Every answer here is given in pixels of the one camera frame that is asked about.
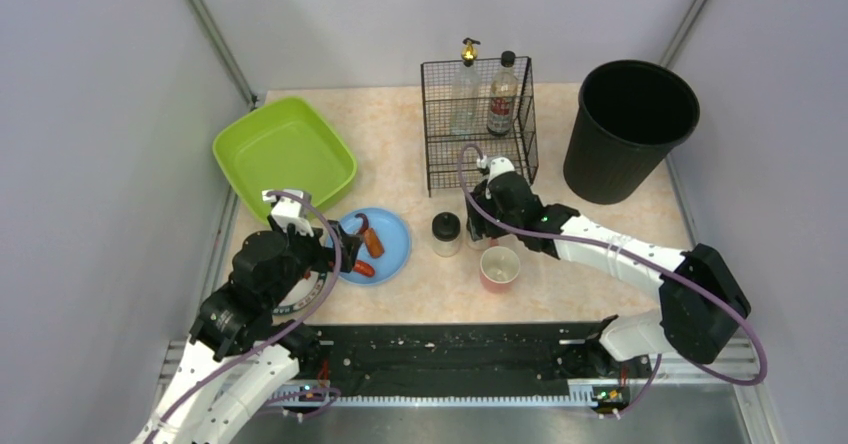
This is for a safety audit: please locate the clear jar black lid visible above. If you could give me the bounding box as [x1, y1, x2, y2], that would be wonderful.
[465, 237, 492, 251]
[431, 212, 461, 257]

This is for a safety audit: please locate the black wire basket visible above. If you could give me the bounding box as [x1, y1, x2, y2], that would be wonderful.
[420, 56, 539, 193]

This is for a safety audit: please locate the brown sauce bottle black cap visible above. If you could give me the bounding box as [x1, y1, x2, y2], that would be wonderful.
[487, 50, 519, 137]

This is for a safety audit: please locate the clear bottle gold pump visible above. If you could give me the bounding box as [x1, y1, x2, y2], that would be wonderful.
[450, 37, 481, 136]

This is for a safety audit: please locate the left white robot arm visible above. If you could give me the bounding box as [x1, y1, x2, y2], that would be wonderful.
[135, 217, 363, 443]

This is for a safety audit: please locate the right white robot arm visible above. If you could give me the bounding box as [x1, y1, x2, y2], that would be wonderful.
[467, 172, 751, 365]

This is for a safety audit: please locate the red sausage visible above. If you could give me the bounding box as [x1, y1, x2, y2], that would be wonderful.
[352, 260, 376, 278]

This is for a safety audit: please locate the dark red chili pepper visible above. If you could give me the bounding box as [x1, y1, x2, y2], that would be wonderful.
[355, 212, 370, 235]

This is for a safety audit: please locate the orange sausage piece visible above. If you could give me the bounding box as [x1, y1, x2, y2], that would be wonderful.
[362, 228, 385, 259]

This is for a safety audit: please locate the white green rimmed plate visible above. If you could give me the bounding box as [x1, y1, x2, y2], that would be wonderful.
[273, 271, 328, 316]

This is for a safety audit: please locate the blue plate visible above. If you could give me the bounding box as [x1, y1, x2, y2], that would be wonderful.
[338, 207, 411, 286]

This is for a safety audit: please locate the pink mug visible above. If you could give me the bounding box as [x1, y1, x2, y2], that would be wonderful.
[479, 246, 521, 294]

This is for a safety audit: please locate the green plastic tub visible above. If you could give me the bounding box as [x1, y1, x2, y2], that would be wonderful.
[212, 96, 358, 222]

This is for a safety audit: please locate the black trash bin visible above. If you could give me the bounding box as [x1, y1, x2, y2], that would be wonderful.
[563, 60, 700, 205]

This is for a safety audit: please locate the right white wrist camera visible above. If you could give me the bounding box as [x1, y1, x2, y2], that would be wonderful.
[476, 156, 515, 200]

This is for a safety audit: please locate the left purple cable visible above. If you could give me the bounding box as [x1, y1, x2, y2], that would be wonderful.
[142, 191, 344, 444]

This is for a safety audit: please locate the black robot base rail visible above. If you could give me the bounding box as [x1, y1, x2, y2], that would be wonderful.
[288, 322, 651, 407]

